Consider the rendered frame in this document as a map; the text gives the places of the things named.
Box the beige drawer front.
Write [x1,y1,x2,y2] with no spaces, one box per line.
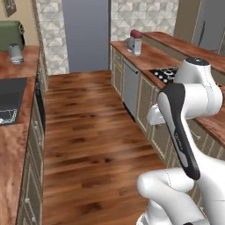
[112,47,124,68]

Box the dishwasher handle bar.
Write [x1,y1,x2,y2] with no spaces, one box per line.
[123,59,139,75]

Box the black sink basin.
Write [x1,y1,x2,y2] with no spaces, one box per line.
[0,76,28,127]

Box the black appliance front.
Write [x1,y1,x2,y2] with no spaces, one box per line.
[34,76,47,134]

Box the beige cupboard run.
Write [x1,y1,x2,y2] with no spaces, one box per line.
[16,43,49,225]

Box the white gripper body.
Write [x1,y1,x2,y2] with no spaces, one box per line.
[146,104,167,127]

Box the tall beige cabinet panel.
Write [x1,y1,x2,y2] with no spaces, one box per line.
[173,0,203,45]

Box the beige cupboard door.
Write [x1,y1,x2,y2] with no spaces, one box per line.
[149,87,174,161]
[136,74,156,134]
[112,62,124,98]

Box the grey dishwasher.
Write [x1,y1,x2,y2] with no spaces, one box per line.
[121,58,142,121]

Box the shaker with red lid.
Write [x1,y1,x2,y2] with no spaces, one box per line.
[130,28,144,57]

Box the grey fridge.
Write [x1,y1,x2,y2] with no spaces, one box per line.
[192,0,225,56]

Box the green toaster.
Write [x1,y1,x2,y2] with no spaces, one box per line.
[0,19,26,53]

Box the grey mug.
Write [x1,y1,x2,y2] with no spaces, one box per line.
[125,36,135,54]

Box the clear glass jar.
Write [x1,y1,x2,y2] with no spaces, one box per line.
[8,42,25,66]

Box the black hob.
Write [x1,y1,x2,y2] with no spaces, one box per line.
[149,67,180,84]

